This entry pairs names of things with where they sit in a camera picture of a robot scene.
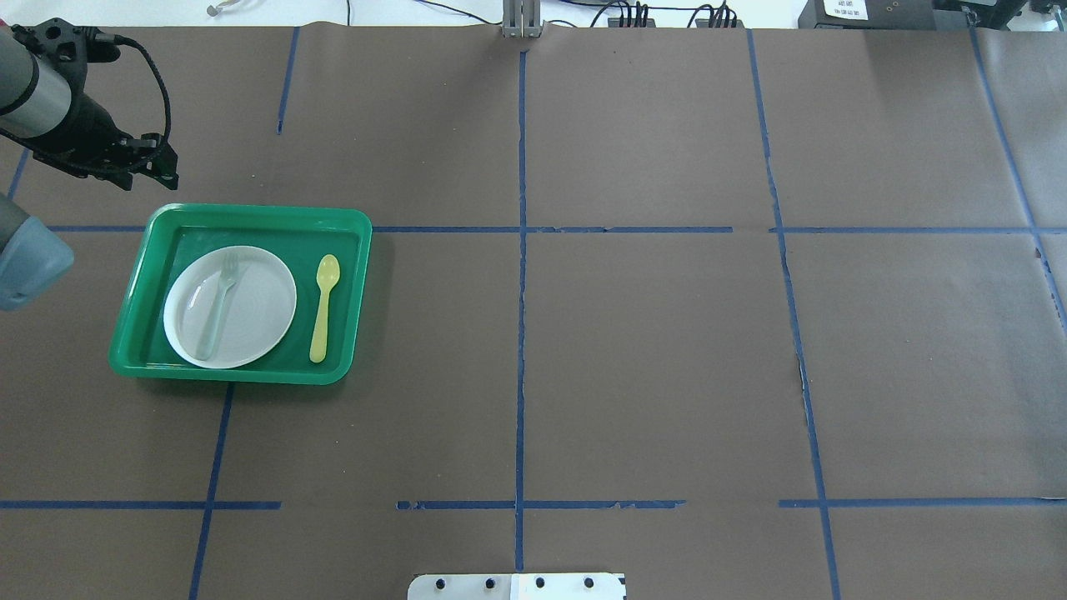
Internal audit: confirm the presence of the white round plate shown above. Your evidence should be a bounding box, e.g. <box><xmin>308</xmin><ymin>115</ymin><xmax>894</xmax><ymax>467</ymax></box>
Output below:
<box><xmin>163</xmin><ymin>244</ymin><xmax>297</xmax><ymax>372</ymax></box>

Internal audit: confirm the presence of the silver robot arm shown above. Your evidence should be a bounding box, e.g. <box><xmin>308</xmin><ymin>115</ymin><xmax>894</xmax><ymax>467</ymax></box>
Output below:
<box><xmin>1</xmin><ymin>17</ymin><xmax>179</xmax><ymax>312</ymax></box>

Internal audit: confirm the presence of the pale green plastic fork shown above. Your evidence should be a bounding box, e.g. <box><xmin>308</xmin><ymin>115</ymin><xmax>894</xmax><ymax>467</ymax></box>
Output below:
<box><xmin>193</xmin><ymin>253</ymin><xmax>240</xmax><ymax>361</ymax></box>

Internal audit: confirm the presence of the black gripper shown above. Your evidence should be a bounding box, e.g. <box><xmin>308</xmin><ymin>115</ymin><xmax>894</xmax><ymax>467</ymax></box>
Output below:
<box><xmin>33</xmin><ymin>96</ymin><xmax>179</xmax><ymax>191</ymax></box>

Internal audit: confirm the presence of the yellow plastic spoon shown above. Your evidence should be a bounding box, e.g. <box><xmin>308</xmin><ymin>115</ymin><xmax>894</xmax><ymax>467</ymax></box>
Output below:
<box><xmin>308</xmin><ymin>254</ymin><xmax>343</xmax><ymax>364</ymax></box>

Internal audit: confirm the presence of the green plastic tray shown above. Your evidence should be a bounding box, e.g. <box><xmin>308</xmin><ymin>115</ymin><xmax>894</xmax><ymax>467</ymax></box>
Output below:
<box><xmin>109</xmin><ymin>202</ymin><xmax>373</xmax><ymax>385</ymax></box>

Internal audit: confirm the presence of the grey aluminium post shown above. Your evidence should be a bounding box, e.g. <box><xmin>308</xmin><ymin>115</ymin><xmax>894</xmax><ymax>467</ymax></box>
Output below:
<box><xmin>500</xmin><ymin>0</ymin><xmax>544</xmax><ymax>40</ymax></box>

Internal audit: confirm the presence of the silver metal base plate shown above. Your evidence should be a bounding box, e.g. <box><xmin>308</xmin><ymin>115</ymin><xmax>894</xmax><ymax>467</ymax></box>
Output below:
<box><xmin>407</xmin><ymin>572</ymin><xmax>628</xmax><ymax>599</ymax></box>

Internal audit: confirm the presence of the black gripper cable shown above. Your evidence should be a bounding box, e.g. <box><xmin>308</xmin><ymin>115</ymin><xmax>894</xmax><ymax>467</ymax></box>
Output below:
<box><xmin>92</xmin><ymin>32</ymin><xmax>173</xmax><ymax>151</ymax></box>

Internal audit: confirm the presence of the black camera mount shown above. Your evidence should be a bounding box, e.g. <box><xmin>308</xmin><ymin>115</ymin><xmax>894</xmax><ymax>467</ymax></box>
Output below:
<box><xmin>10</xmin><ymin>17</ymin><xmax>127</xmax><ymax>93</ymax></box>

